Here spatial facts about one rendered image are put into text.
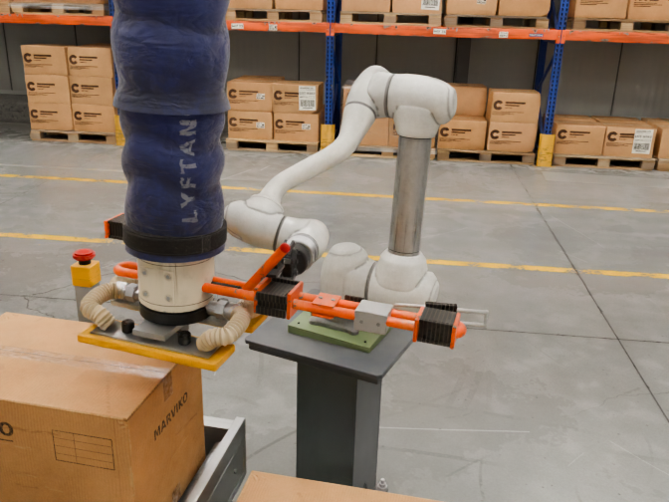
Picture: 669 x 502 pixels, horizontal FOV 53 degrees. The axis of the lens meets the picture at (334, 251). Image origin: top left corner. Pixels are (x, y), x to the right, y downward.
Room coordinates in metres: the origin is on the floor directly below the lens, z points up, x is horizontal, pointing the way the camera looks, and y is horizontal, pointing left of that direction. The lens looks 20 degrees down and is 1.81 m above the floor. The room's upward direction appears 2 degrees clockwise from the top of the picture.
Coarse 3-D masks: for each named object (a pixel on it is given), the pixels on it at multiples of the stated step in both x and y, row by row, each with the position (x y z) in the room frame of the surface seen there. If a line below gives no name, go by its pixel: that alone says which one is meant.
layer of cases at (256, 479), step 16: (256, 480) 1.56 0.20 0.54; (272, 480) 1.56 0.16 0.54; (288, 480) 1.56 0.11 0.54; (304, 480) 1.56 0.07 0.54; (240, 496) 1.49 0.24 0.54; (256, 496) 1.49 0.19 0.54; (272, 496) 1.49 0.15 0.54; (288, 496) 1.49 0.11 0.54; (304, 496) 1.50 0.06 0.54; (320, 496) 1.50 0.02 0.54; (336, 496) 1.50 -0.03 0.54; (352, 496) 1.50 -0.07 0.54; (368, 496) 1.50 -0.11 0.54; (384, 496) 1.50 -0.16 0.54; (400, 496) 1.51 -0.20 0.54
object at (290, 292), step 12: (264, 288) 1.35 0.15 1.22; (276, 288) 1.36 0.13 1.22; (288, 288) 1.36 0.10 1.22; (300, 288) 1.36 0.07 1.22; (264, 300) 1.31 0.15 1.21; (276, 300) 1.30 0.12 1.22; (288, 300) 1.30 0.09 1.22; (264, 312) 1.31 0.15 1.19; (276, 312) 1.30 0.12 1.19; (288, 312) 1.30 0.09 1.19
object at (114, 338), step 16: (128, 320) 1.35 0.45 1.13; (80, 336) 1.33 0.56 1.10; (96, 336) 1.33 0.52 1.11; (112, 336) 1.32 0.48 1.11; (128, 336) 1.33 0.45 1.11; (176, 336) 1.34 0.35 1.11; (192, 336) 1.35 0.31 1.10; (128, 352) 1.29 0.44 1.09; (144, 352) 1.28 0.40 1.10; (160, 352) 1.27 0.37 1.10; (176, 352) 1.28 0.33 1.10; (192, 352) 1.27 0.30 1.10; (208, 352) 1.27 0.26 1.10; (224, 352) 1.29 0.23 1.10; (208, 368) 1.24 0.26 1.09
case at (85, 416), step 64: (0, 320) 1.70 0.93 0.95; (64, 320) 1.71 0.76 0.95; (0, 384) 1.37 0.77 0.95; (64, 384) 1.37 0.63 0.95; (128, 384) 1.38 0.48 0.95; (192, 384) 1.57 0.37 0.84; (0, 448) 1.31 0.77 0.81; (64, 448) 1.28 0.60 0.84; (128, 448) 1.25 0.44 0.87; (192, 448) 1.55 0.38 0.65
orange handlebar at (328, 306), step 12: (120, 264) 1.46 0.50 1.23; (132, 264) 1.47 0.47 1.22; (120, 276) 1.43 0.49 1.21; (132, 276) 1.42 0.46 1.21; (204, 288) 1.37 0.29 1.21; (216, 288) 1.36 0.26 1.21; (228, 288) 1.36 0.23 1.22; (252, 300) 1.34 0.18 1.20; (300, 300) 1.31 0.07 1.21; (312, 300) 1.34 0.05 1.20; (324, 300) 1.31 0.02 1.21; (336, 300) 1.32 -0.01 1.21; (312, 312) 1.30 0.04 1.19; (324, 312) 1.29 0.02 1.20; (336, 312) 1.28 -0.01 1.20; (348, 312) 1.28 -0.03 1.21; (396, 312) 1.29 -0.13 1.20; (408, 312) 1.29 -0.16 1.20; (396, 324) 1.24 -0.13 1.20; (408, 324) 1.24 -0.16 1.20; (456, 336) 1.21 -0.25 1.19
